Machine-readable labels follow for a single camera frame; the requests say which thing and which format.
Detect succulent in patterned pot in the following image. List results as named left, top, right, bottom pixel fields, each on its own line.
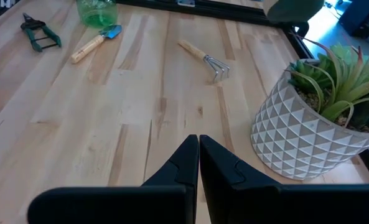
left=250, top=30, right=369, bottom=181

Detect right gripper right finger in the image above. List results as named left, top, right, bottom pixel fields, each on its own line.
left=199, top=134, right=369, bottom=224

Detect black equipment case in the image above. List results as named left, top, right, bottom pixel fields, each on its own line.
left=339, top=0, right=369, bottom=39

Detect bent-claw hand rake wooden handle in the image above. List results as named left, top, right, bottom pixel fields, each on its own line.
left=177, top=39, right=231, bottom=83

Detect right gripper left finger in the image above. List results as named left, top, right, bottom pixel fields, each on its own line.
left=27, top=134, right=200, bottom=224

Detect green-handled pruning shears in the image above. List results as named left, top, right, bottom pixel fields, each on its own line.
left=20, top=12, right=62, bottom=53

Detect hand trowel wooden handle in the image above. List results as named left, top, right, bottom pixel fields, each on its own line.
left=70, top=24, right=123, bottom=65

